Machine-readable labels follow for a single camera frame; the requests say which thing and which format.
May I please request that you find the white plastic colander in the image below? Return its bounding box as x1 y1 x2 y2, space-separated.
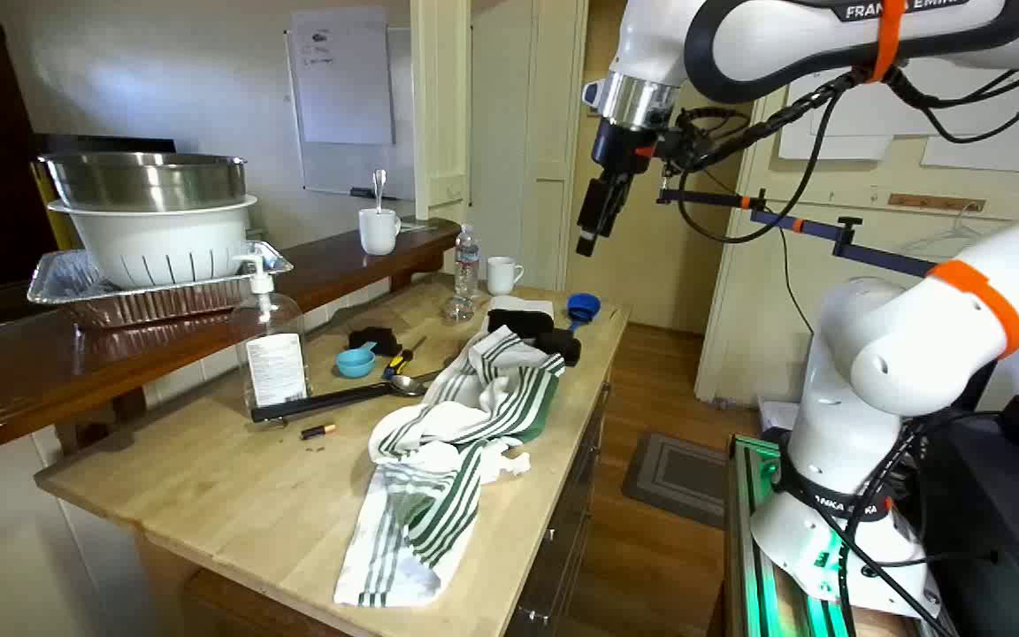
61 196 256 288

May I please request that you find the dark wooden bar shelf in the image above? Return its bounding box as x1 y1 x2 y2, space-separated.
0 218 461 446

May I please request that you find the black yellow handled tool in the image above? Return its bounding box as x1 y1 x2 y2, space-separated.
383 336 426 376

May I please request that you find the small brown cylinder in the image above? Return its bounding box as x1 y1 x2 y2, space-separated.
299 420 336 444

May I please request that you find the green metal robot frame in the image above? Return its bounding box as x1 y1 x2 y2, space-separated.
729 432 855 637

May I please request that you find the blue clamp bar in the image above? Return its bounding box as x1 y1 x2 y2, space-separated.
657 187 935 276

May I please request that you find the long black handled ladle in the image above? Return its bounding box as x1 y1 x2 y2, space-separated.
250 376 427 420

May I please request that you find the black box at right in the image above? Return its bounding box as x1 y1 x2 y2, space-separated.
921 397 1019 637

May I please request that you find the clear soap pump bottle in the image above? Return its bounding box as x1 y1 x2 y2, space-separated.
242 253 308 412

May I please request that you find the stainless steel mixing bowl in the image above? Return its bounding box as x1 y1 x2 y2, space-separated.
38 154 246 213

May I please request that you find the green striped white towel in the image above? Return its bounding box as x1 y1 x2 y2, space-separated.
332 328 565 610

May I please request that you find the crumpled white napkin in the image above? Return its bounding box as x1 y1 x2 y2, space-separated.
485 438 529 480

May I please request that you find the small white mug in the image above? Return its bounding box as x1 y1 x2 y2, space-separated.
487 255 525 299

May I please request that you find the blue bottle cap cup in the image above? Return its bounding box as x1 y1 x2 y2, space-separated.
565 294 600 326

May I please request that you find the aluminium foil tray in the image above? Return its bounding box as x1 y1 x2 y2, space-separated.
25 249 250 334

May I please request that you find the white mug with spoon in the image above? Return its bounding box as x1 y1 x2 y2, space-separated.
357 170 399 255

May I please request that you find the light blue measuring cup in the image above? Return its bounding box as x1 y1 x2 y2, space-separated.
332 345 375 378

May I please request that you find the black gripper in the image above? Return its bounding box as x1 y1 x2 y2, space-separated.
575 119 654 260

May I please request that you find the white paper on wall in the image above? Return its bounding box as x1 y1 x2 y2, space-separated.
291 7 393 144

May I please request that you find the black cloth item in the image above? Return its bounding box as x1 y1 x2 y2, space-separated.
487 308 580 365

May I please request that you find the clear plastic water bottle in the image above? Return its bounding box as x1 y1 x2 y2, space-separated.
445 228 481 323

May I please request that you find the grey floor mat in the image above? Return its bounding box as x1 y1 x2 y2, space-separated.
621 432 724 527

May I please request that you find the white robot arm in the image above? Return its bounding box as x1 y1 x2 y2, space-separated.
575 0 1019 615

